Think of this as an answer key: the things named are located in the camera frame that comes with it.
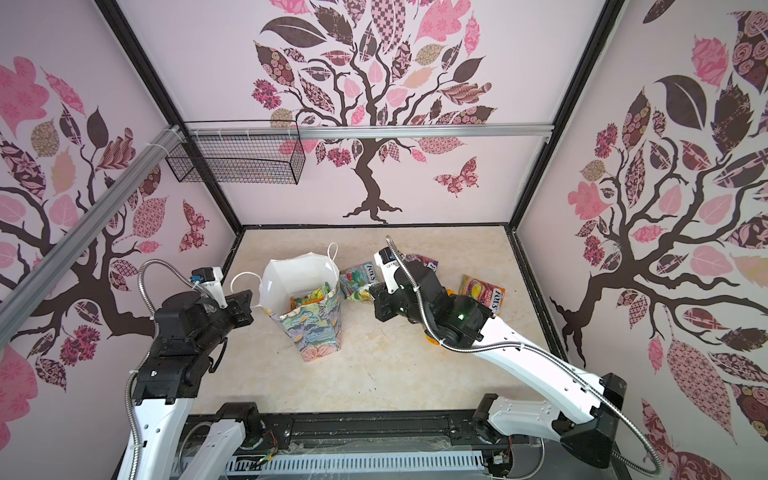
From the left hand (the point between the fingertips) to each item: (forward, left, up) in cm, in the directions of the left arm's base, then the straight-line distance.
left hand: (253, 297), depth 70 cm
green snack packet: (0, -26, +2) cm, 27 cm away
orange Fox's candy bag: (+15, -64, -22) cm, 69 cm away
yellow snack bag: (-1, -46, -23) cm, 51 cm away
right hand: (0, -29, +5) cm, 29 cm away
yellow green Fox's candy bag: (+11, -11, -16) cm, 22 cm away
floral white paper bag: (+13, -5, -20) cm, 24 cm away
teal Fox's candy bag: (+20, -22, -22) cm, 37 cm away
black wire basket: (+50, +7, +8) cm, 51 cm away
